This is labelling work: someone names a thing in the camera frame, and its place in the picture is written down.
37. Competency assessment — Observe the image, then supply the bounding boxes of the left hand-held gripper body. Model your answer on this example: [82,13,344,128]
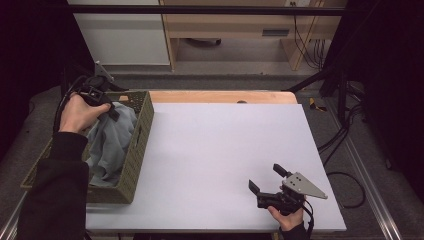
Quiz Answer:
[78,60,130,108]

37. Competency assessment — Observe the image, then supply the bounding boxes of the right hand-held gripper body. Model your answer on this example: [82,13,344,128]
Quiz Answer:
[256,172,329,216]

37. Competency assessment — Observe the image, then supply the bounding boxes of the grey cloth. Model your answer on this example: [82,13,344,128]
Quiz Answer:
[84,101,138,188]

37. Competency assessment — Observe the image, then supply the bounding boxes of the olive green woven basket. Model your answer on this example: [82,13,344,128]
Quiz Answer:
[20,90,155,205]

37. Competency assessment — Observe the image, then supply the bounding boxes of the person's right hand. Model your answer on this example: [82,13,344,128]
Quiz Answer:
[267,199,305,232]

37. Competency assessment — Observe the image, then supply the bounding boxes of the person's left hand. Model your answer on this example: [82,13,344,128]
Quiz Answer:
[59,93,112,134]

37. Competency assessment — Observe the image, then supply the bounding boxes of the white board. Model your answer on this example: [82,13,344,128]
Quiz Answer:
[85,102,348,233]

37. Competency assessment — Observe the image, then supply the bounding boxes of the white cabinet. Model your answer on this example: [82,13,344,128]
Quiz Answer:
[68,0,171,66]

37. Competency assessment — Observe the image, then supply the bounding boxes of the yellow and black tool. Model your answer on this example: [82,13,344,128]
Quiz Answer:
[308,97,328,113]

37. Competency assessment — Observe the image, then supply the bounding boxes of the black curtain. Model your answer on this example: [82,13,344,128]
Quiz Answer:
[0,0,95,161]
[324,0,424,204]

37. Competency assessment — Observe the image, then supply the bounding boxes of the black metal stand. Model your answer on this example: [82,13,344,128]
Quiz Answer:
[284,64,351,125]

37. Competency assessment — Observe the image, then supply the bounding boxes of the black metal crossbar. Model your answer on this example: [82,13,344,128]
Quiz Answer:
[66,4,346,16]

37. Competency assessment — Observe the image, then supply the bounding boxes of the light wooden desk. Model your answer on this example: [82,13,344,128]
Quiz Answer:
[159,0,348,72]

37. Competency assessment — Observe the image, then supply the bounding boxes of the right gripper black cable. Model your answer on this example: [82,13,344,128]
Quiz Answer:
[301,199,315,239]

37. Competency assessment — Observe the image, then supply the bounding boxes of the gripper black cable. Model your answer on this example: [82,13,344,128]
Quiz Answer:
[52,74,89,134]
[301,199,315,239]

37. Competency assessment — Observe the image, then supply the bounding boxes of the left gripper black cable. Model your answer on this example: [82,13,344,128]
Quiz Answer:
[52,74,89,134]

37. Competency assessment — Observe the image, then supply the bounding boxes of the black floor cables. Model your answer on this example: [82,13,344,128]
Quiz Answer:
[318,101,368,210]

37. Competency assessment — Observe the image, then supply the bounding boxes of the aluminium rail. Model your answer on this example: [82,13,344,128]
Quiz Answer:
[324,98,404,240]

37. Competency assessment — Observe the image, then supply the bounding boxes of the hanging black cables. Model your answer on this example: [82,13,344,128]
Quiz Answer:
[292,2,327,71]

